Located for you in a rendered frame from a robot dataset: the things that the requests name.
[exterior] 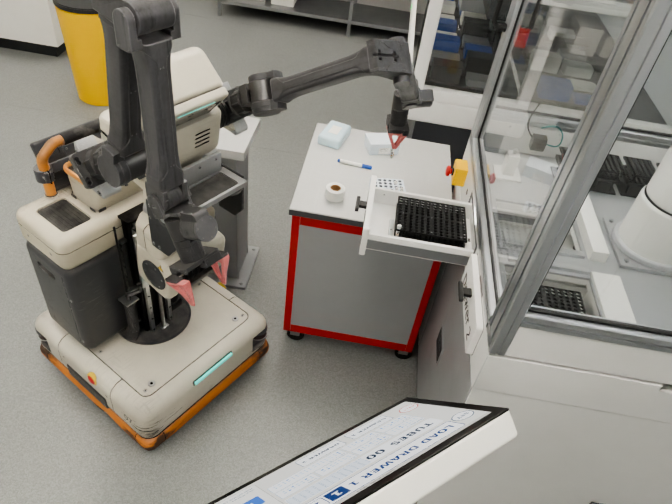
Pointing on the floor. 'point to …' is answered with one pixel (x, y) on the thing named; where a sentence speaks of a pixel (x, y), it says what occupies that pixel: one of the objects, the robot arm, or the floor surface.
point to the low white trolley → (316, 320)
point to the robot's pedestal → (231, 155)
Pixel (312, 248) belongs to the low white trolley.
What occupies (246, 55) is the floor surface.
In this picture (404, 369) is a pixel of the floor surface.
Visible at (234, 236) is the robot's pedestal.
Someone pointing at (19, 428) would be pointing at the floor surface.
